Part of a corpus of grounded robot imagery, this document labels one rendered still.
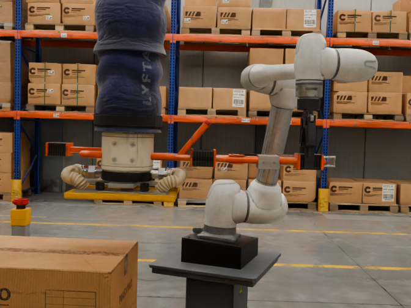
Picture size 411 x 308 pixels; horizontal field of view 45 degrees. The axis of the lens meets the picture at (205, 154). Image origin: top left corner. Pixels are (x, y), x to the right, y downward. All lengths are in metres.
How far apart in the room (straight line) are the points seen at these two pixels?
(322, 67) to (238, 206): 0.90
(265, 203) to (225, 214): 0.19
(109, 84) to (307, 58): 0.64
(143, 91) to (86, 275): 0.58
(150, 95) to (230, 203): 0.88
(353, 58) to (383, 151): 8.93
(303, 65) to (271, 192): 0.85
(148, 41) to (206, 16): 7.37
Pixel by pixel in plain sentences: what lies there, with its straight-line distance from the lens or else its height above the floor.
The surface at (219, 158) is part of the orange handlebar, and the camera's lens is 1.62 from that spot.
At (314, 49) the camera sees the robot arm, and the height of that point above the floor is 1.63.
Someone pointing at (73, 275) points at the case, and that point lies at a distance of 1.52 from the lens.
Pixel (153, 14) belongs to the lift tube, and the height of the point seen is 1.71.
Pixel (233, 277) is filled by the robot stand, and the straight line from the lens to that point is 2.15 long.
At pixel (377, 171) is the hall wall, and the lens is 10.61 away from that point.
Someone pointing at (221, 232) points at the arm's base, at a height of 0.89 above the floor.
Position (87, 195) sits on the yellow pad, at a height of 1.15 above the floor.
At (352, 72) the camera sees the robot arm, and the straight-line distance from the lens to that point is 1.72.
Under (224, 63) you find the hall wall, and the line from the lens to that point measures 10.14.
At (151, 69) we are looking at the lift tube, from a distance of 1.60.
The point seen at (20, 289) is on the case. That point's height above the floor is 0.88.
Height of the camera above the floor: 1.36
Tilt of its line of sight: 3 degrees down
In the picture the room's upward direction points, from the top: 2 degrees clockwise
